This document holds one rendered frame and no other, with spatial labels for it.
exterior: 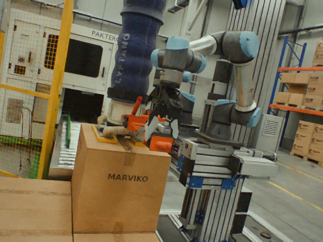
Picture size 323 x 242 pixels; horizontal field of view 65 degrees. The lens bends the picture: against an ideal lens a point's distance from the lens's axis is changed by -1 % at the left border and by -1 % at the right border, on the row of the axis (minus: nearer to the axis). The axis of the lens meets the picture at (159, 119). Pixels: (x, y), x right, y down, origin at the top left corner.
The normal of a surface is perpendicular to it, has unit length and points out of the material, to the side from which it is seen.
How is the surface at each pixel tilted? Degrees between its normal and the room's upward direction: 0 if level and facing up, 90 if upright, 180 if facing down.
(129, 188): 90
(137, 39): 77
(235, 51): 129
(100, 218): 90
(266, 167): 90
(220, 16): 90
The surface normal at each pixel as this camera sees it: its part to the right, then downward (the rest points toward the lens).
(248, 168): 0.35, 0.17
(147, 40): 0.62, -0.03
